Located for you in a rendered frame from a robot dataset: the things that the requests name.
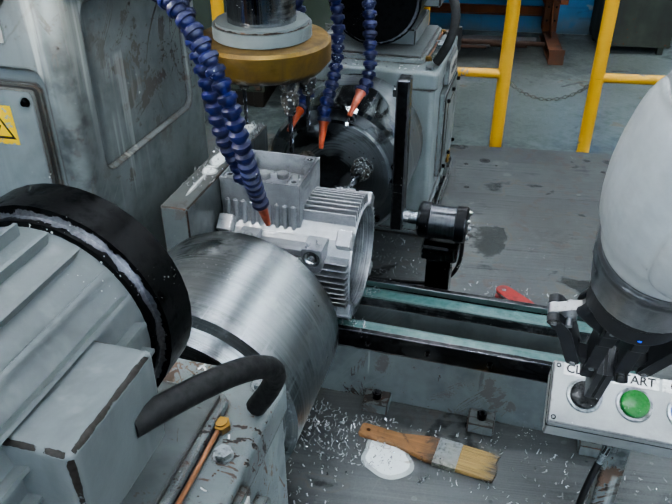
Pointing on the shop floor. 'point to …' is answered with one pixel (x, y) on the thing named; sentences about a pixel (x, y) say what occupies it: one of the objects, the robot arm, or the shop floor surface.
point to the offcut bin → (637, 24)
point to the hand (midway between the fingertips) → (599, 372)
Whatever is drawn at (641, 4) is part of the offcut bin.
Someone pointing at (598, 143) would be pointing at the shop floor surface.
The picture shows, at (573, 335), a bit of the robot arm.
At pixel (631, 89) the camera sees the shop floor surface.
